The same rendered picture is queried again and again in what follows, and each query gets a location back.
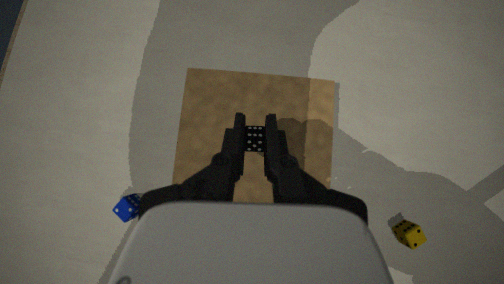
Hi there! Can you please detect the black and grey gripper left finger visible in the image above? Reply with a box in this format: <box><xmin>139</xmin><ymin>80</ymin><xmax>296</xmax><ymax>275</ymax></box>
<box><xmin>138</xmin><ymin>113</ymin><xmax>245</xmax><ymax>221</ymax></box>

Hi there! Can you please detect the tan square mat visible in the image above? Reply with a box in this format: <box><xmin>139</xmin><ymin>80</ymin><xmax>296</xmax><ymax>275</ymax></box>
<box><xmin>172</xmin><ymin>68</ymin><xmax>335</xmax><ymax>203</ymax></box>

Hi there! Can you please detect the blue die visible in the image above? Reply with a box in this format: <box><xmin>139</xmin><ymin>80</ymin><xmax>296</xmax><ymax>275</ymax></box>
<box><xmin>112</xmin><ymin>193</ymin><xmax>141</xmax><ymax>223</ymax></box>

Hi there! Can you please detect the yellow die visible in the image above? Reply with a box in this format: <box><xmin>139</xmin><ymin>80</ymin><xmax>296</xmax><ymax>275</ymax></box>
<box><xmin>392</xmin><ymin>219</ymin><xmax>427</xmax><ymax>250</ymax></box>

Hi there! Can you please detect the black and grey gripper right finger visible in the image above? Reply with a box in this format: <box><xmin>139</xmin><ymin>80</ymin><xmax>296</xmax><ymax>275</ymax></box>
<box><xmin>264</xmin><ymin>114</ymin><xmax>368</xmax><ymax>226</ymax></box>

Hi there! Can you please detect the black die with white pips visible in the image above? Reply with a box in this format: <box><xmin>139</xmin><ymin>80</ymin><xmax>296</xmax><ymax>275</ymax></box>
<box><xmin>245</xmin><ymin>126</ymin><xmax>265</xmax><ymax>152</ymax></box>

